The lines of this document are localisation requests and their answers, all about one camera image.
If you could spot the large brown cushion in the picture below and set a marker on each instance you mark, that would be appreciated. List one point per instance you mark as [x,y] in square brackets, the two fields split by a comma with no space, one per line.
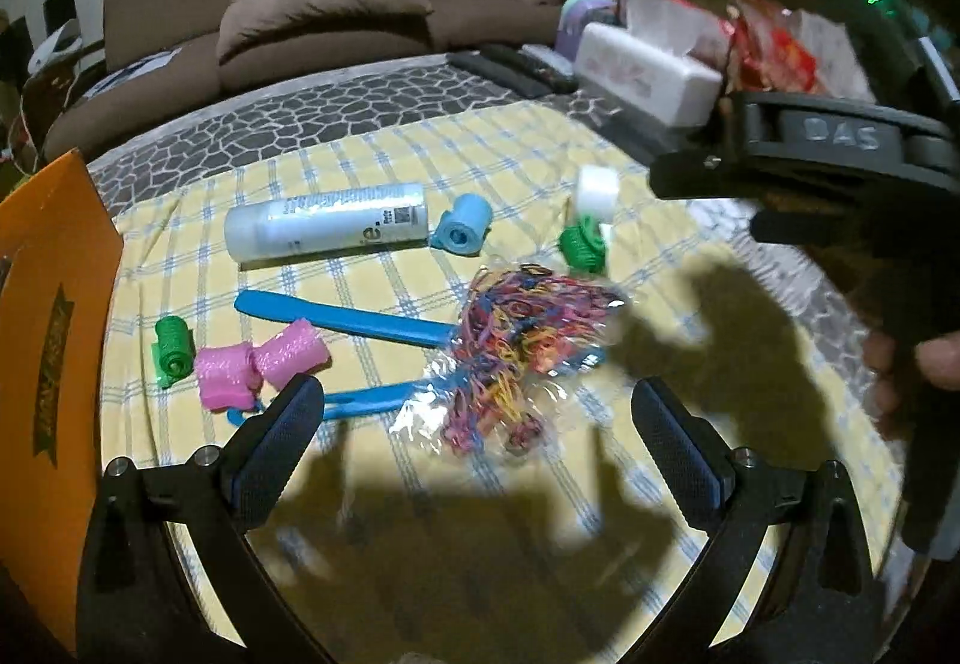
[322,15]

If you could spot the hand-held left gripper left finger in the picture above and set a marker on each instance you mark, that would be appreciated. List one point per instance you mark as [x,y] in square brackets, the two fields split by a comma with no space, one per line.
[276,443]

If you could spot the blue hair roller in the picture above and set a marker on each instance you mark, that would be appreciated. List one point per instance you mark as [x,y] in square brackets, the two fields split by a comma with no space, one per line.
[461,225]

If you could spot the paper sheet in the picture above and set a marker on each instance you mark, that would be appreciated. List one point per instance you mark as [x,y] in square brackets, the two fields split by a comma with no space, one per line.
[139,70]

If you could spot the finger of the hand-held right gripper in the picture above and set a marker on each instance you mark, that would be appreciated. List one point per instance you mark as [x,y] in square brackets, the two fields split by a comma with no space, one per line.
[712,173]
[810,225]

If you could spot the grey stone-pattern tablecloth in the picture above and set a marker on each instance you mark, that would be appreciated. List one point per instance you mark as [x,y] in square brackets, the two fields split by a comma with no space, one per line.
[300,102]

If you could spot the white spray bottle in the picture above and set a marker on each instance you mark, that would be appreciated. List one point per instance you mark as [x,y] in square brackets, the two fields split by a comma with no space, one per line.
[322,225]

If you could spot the red snack bags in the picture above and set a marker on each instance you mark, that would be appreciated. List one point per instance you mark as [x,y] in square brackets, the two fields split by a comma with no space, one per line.
[750,34]

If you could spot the orange storage box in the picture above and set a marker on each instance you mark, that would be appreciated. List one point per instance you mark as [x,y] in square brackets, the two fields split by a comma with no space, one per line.
[52,349]

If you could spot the pink hair roller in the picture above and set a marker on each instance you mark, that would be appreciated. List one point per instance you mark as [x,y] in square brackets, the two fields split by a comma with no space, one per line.
[294,355]
[229,375]

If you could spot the bag of colourful rubber bands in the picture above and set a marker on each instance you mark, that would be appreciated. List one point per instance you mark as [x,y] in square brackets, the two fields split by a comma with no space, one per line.
[517,349]

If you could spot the person's right hand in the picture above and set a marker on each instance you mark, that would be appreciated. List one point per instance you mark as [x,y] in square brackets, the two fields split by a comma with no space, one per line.
[941,360]

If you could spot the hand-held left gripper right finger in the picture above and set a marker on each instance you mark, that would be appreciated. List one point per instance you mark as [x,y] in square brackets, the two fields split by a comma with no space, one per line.
[677,443]

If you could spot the black wall panel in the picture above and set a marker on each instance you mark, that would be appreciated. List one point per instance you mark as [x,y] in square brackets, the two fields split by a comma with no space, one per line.
[60,8]

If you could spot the white tissue box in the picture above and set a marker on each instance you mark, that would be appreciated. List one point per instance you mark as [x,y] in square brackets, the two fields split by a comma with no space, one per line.
[645,72]

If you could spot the white foam roller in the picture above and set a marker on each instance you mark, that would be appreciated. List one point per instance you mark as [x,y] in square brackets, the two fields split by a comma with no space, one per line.
[598,190]

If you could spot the green hair roller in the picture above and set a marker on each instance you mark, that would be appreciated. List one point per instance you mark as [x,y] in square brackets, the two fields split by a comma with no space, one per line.
[174,349]
[583,244]

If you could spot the black remote control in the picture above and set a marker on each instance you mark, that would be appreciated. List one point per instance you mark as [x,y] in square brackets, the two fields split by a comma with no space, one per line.
[551,55]
[536,68]
[502,75]

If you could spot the purple container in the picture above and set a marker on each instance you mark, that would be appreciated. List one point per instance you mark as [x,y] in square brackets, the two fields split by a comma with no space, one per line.
[585,23]

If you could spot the yellow checkered cloth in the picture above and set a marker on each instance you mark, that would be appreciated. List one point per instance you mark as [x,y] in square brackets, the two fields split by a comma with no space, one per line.
[420,559]

